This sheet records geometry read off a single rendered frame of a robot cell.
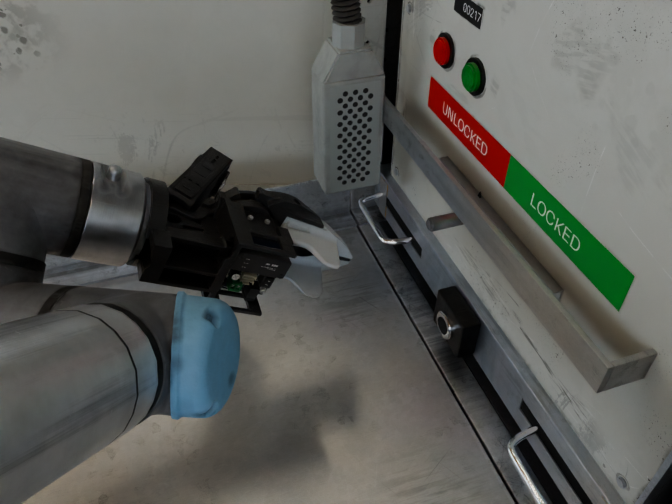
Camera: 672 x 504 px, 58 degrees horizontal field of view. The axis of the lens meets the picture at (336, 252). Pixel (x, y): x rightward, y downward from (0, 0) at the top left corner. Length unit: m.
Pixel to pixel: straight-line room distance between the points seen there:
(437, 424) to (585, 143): 0.32
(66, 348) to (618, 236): 0.35
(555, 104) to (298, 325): 0.39
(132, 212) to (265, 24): 0.43
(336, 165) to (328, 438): 0.30
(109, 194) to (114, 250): 0.04
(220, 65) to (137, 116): 0.15
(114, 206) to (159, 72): 0.44
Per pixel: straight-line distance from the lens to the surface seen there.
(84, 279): 0.83
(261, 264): 0.49
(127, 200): 0.47
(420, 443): 0.64
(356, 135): 0.70
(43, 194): 0.46
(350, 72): 0.66
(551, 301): 0.47
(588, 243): 0.49
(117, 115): 0.93
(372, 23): 0.78
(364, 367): 0.68
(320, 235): 0.56
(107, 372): 0.31
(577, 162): 0.48
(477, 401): 0.67
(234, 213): 0.50
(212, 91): 0.88
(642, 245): 0.45
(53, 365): 0.28
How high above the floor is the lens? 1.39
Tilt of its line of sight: 42 degrees down
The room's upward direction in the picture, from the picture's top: straight up
